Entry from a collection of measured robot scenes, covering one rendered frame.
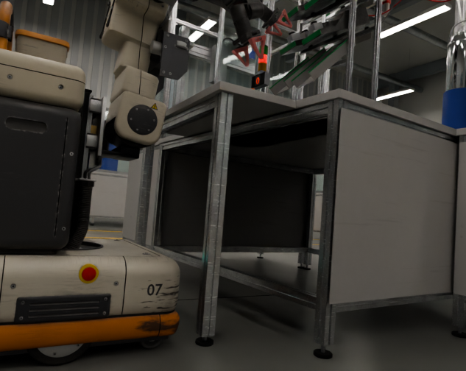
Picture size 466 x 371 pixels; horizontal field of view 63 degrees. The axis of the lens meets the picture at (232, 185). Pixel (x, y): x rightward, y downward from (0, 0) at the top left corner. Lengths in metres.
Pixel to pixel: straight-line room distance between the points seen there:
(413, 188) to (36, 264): 1.30
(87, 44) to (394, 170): 9.43
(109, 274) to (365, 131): 0.94
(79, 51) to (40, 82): 9.19
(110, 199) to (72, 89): 5.70
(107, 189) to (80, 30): 4.86
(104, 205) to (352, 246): 5.78
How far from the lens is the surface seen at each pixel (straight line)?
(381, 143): 1.46
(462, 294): 1.86
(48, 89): 1.17
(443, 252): 1.82
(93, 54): 10.37
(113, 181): 6.83
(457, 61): 2.31
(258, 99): 1.37
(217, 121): 1.30
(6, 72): 1.17
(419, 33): 10.69
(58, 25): 10.49
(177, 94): 3.00
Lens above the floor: 0.44
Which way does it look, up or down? 4 degrees up
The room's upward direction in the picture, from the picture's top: 4 degrees clockwise
